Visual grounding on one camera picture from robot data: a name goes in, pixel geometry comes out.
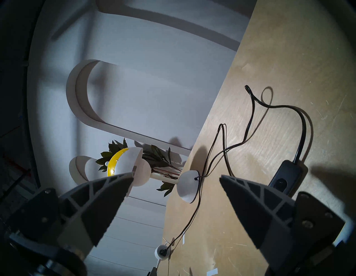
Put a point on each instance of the tall dark green plant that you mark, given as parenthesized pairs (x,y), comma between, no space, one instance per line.
(158,153)

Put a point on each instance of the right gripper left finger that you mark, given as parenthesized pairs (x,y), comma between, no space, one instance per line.
(91,211)

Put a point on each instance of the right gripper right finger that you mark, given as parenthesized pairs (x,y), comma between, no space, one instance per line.
(264,214)

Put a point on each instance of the white dome table lamp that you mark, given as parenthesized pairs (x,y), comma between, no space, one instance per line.
(187,186)

